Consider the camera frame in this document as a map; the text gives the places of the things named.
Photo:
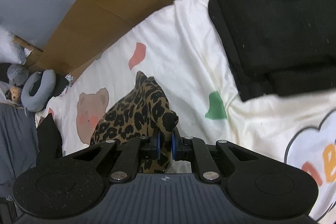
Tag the leopard print garment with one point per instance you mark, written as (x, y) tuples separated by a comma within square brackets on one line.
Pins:
[(141, 112)]

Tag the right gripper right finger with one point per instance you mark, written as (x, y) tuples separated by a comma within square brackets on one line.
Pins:
[(195, 151)]

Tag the grey neck pillow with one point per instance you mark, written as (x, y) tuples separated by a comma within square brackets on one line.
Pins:
[(38, 90)]

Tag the brown cardboard box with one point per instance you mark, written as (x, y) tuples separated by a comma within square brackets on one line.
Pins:
[(88, 29)]

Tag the black garment on pile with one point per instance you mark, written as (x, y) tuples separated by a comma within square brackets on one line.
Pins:
[(49, 141)]

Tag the cream bear print blanket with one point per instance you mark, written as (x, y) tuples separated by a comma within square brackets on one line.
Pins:
[(179, 46)]

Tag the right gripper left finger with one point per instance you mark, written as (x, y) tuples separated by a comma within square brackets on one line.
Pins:
[(133, 153)]

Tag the small plush toy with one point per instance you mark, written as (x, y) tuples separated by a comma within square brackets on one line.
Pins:
[(14, 94)]

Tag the folded black clothes stack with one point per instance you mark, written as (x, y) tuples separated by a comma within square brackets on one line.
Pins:
[(282, 47)]

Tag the black flat cloth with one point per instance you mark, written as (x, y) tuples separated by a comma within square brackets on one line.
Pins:
[(61, 84)]

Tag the white pillow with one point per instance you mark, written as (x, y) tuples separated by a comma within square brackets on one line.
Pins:
[(10, 52)]

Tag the crumpled plastic bag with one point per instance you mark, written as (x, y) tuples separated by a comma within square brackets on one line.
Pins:
[(17, 74)]

